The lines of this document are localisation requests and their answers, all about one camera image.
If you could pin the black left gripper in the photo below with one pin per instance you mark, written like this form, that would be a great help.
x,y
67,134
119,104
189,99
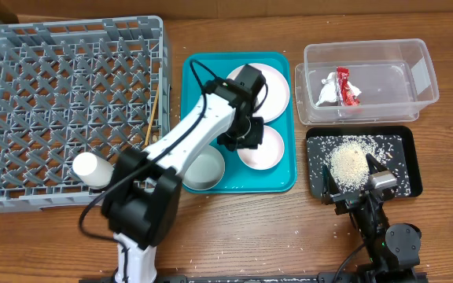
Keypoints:
x,y
229,140

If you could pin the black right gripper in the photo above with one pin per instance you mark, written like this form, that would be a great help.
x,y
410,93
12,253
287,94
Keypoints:
x,y
351,196

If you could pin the small white plate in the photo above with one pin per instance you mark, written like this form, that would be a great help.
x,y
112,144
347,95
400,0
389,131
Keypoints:
x,y
268,154

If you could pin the large white plate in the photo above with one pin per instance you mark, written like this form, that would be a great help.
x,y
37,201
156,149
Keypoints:
x,y
278,93

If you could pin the grey bowl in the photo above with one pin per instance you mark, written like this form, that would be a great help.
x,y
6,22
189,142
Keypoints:
x,y
206,170

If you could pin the red snack wrapper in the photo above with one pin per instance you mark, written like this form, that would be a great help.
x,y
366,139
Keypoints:
x,y
349,94

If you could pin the white tissue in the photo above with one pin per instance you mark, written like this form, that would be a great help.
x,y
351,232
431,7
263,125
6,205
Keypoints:
x,y
328,93

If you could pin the wooden chopstick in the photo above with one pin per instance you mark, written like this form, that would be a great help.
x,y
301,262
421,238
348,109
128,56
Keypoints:
x,y
152,117

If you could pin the white cup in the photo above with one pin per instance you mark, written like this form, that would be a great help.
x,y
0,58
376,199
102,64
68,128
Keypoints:
x,y
93,170

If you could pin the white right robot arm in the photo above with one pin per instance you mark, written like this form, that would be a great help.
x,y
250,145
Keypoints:
x,y
389,253

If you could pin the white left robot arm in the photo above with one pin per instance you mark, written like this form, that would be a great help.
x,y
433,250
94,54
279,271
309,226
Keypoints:
x,y
141,201

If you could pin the grey dishwasher rack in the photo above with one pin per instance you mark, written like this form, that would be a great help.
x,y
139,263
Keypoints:
x,y
70,87

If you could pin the pile of rice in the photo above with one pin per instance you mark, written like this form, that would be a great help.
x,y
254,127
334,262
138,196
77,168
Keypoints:
x,y
345,157

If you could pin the black tray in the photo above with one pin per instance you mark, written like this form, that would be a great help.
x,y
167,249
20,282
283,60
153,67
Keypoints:
x,y
402,131

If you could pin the teal plastic tray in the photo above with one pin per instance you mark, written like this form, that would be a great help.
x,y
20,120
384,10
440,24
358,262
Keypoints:
x,y
238,177

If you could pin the clear plastic bin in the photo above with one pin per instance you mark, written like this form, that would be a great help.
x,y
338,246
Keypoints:
x,y
396,80

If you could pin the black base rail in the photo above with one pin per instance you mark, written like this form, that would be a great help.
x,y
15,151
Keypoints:
x,y
273,278

